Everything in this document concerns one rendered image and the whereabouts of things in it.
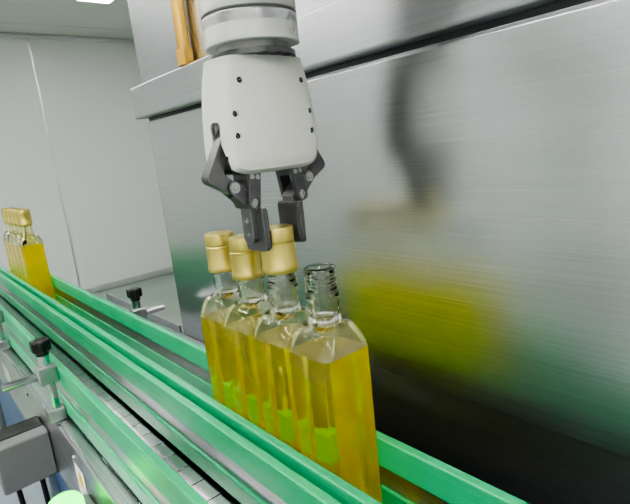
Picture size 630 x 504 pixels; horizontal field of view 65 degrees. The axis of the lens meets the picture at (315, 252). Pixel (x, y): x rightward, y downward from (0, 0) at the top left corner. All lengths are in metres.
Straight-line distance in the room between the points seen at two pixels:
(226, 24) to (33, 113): 5.95
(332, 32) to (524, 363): 0.39
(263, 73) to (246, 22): 0.04
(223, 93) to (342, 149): 0.18
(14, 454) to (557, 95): 0.90
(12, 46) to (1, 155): 1.14
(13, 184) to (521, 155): 6.01
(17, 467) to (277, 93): 0.75
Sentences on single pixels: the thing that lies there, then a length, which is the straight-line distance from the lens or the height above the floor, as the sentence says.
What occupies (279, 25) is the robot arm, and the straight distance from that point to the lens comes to 0.45.
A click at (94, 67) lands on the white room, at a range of 6.63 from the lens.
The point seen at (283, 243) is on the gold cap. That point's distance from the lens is 0.47.
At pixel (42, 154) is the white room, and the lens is 6.34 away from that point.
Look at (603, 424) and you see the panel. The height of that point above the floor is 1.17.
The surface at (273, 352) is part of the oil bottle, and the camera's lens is 0.49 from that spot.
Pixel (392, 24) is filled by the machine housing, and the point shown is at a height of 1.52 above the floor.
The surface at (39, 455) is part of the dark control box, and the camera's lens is 1.00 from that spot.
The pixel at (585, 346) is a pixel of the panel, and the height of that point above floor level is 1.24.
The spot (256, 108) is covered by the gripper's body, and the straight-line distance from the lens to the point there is 0.44.
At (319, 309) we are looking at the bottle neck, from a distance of 0.44.
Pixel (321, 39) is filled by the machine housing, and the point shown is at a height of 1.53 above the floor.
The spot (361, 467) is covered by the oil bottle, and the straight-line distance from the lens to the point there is 0.50.
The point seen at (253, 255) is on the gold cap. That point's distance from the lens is 0.52.
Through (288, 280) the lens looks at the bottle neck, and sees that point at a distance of 0.48.
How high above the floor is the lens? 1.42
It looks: 12 degrees down
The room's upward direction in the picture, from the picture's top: 6 degrees counter-clockwise
